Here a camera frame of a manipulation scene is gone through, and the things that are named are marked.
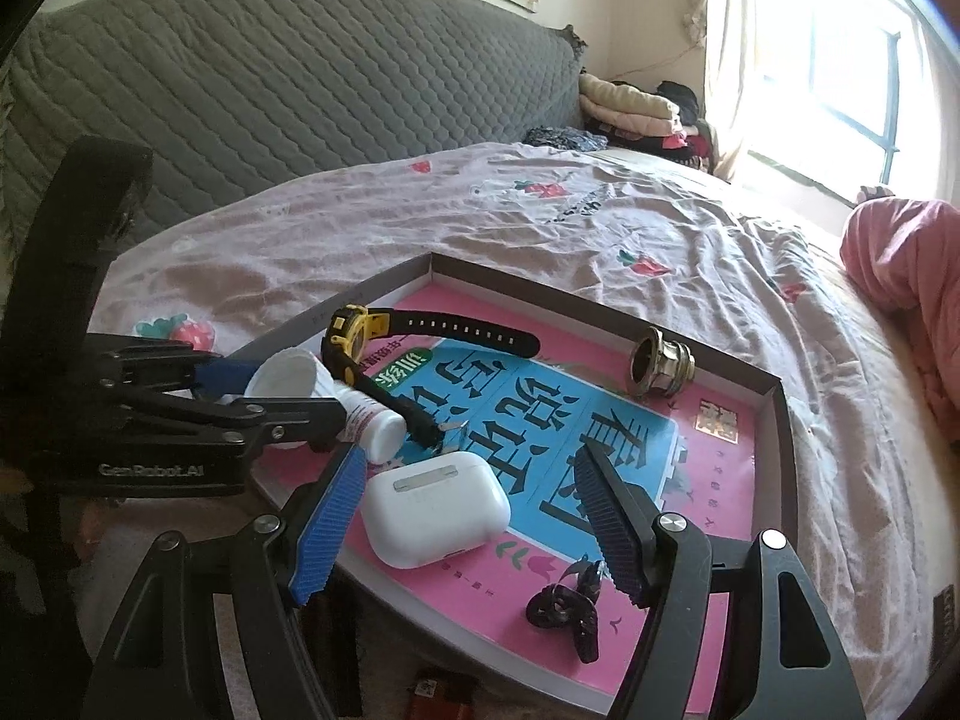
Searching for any white bottle cap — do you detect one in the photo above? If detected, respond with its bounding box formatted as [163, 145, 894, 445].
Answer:
[242, 346, 335, 452]

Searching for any black yellow wristwatch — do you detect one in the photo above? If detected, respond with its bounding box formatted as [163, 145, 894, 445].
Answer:
[320, 302, 542, 454]

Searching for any white earbuds case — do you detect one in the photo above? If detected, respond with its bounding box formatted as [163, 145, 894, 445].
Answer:
[359, 452, 511, 571]

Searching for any black binder clip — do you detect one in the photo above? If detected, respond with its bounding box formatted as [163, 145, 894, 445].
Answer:
[526, 559, 605, 665]

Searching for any red lighter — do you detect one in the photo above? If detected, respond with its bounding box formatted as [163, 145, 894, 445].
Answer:
[405, 668, 478, 720]

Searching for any brass pipe fitting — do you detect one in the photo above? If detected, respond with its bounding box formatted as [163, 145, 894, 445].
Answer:
[628, 327, 697, 398]

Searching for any white pill bottle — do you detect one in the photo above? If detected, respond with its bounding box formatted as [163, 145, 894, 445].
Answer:
[332, 380, 407, 465]

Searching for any grey quilted headboard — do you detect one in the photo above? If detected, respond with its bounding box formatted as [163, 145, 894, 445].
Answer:
[2, 0, 586, 252]

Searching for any shallow grey cardboard box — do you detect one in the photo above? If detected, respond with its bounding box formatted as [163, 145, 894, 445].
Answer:
[224, 250, 799, 717]

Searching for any pink blue children's book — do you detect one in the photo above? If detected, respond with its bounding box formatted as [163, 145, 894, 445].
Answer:
[257, 281, 762, 714]

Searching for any pink strawberry bed sheet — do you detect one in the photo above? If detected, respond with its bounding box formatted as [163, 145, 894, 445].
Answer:
[93, 143, 947, 718]

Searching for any pink rolled quilt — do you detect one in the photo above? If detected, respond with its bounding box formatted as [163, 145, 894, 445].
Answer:
[839, 197, 958, 445]

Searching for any stack of folded clothes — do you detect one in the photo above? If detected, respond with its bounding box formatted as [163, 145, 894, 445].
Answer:
[579, 73, 718, 172]

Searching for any blue framed window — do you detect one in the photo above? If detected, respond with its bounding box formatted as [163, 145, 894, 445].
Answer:
[750, 15, 901, 199]

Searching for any cream curtain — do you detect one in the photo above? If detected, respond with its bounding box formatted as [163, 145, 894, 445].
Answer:
[683, 0, 758, 182]

